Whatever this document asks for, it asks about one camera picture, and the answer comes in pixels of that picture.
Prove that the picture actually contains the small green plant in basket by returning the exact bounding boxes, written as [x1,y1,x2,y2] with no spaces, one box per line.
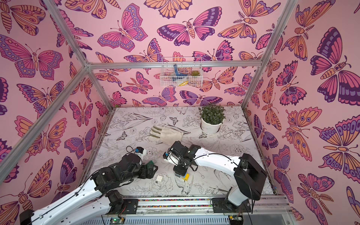
[190,71,200,76]

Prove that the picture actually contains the white wire basket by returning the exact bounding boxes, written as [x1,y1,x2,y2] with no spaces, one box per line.
[159,57,203,88]

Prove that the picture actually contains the green circuit board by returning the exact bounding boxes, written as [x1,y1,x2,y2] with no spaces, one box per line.
[109,217,125,225]

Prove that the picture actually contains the aluminium frame post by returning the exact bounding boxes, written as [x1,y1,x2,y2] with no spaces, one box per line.
[43,1,113,111]
[241,0,298,110]

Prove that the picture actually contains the aluminium frame left diagonal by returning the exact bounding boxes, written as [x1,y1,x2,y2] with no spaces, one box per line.
[1,67,88,182]

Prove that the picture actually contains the potted green plant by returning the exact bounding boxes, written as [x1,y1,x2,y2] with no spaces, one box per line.
[200,104,226,134]

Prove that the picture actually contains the white lego brick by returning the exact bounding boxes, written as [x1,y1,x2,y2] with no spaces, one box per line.
[156,175,163,183]

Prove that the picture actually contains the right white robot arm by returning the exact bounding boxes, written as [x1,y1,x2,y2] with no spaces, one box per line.
[163,141,267,206]

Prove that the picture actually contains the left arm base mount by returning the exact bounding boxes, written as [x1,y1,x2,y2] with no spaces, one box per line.
[105,190,139,215]

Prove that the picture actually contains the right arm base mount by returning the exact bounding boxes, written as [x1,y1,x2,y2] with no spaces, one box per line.
[210,198,252,213]

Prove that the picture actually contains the aluminium frame left post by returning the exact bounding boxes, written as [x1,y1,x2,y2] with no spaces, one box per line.
[43,1,113,111]

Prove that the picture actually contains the aluminium frame right post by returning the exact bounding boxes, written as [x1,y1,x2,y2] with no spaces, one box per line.
[241,0,298,110]

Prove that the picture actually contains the dark green lego brick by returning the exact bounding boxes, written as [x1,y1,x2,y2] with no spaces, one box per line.
[147,161,154,167]

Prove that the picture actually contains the aluminium frame back bar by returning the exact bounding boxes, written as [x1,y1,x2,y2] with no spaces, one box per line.
[87,59,263,70]

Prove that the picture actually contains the beige work glove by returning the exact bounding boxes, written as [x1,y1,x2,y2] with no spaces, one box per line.
[149,126,183,146]

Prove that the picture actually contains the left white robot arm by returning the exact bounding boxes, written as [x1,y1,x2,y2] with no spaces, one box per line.
[20,153,158,225]

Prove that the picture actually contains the yellow item in basket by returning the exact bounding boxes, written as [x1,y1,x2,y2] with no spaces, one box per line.
[178,81,188,87]

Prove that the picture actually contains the blue toy in basket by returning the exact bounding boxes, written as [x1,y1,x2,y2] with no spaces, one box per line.
[172,64,187,81]

